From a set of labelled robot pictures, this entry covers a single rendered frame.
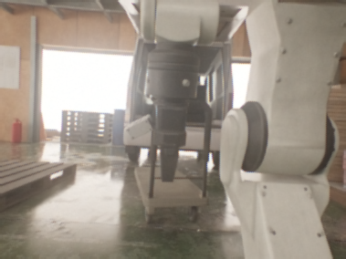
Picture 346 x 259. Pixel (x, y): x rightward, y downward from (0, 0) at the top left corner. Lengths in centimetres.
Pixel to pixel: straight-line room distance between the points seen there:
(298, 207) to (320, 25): 31
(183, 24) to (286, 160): 29
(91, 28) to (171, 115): 542
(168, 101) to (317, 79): 25
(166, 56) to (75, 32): 550
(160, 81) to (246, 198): 27
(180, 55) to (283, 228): 33
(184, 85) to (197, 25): 9
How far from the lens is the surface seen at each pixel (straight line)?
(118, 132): 559
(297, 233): 47
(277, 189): 48
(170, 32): 38
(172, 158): 37
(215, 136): 303
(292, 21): 45
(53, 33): 603
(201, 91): 500
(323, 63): 47
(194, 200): 138
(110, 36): 557
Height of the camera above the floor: 63
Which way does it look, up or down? 2 degrees down
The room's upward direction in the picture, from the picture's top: 3 degrees clockwise
